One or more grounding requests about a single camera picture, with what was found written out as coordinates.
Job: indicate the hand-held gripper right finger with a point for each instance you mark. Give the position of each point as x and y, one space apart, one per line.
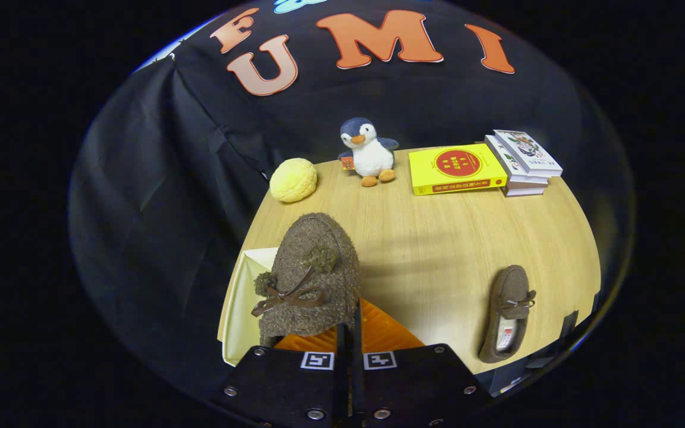
358 356

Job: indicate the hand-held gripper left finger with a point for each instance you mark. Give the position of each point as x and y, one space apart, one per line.
342 374

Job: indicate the cream fabric storage box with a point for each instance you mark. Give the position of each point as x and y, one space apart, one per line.
241 309

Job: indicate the brown fuzzy shoe with bow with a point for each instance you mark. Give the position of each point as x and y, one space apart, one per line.
313 238
512 285

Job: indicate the yellow plush bun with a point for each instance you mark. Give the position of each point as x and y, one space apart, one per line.
293 180

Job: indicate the blue white penguin plush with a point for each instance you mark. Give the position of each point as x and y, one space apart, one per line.
371 154

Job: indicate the yellow book with red circle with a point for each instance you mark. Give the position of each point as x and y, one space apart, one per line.
455 166

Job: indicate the white book with bird cover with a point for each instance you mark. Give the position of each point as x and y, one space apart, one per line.
527 151

